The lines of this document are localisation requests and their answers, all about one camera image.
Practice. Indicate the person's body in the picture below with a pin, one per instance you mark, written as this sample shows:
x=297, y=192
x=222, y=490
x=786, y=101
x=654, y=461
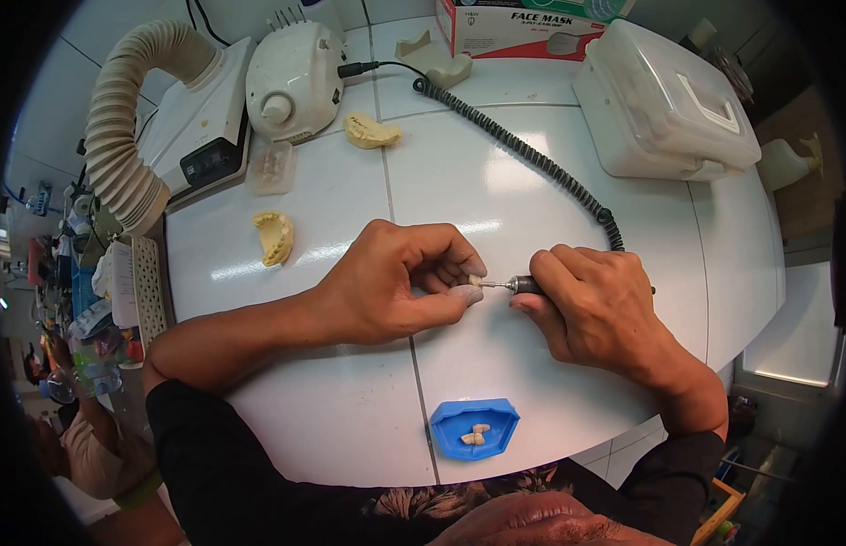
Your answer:
x=409, y=478

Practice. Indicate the person's right thumb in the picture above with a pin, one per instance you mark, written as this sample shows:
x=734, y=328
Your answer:
x=532, y=315

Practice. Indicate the clear plastic box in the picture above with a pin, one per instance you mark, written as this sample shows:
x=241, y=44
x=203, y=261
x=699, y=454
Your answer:
x=270, y=167

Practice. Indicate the white plastic case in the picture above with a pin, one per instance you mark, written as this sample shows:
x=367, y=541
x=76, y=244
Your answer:
x=662, y=109

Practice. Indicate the yellow plaster jaw cast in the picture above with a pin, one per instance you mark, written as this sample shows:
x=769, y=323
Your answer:
x=371, y=131
x=276, y=237

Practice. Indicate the person's right hand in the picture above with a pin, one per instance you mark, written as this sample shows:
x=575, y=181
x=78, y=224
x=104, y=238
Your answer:
x=600, y=307

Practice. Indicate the beige handpiece holder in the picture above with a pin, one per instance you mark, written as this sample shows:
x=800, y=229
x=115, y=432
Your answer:
x=433, y=58

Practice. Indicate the white dust extractor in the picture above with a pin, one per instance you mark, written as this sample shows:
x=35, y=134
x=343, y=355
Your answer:
x=201, y=123

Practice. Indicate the person's right index finger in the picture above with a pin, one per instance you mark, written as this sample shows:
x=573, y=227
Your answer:
x=547, y=273

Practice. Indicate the person's right middle finger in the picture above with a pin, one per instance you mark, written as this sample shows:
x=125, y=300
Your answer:
x=586, y=256

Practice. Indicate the blue plastic tray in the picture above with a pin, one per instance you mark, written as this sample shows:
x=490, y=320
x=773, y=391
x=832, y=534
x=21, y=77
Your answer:
x=474, y=428

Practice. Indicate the face mask carton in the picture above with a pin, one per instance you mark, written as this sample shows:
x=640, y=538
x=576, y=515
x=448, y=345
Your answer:
x=525, y=27

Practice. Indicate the person's left thumb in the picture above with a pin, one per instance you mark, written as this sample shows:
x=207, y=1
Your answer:
x=442, y=304

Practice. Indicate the white perforated basket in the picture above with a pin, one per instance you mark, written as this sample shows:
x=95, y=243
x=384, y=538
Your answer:
x=150, y=290

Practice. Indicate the person's left fingers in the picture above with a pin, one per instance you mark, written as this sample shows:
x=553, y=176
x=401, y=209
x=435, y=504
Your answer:
x=442, y=276

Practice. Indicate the person's left hand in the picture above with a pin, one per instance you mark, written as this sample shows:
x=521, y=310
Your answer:
x=375, y=286

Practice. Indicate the black dental handpiece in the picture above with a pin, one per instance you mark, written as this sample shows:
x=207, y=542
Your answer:
x=522, y=284

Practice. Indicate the white micromotor control unit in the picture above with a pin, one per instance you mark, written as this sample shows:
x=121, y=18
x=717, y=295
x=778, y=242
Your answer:
x=294, y=82

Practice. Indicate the cluttered workbench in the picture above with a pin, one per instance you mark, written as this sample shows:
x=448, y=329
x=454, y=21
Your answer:
x=74, y=293

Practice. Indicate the person's left index finger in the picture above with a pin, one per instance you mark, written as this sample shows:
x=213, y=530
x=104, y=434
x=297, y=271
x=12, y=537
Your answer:
x=444, y=242

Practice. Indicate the tooth crowns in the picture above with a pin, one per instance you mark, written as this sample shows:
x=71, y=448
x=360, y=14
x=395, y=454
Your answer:
x=475, y=435

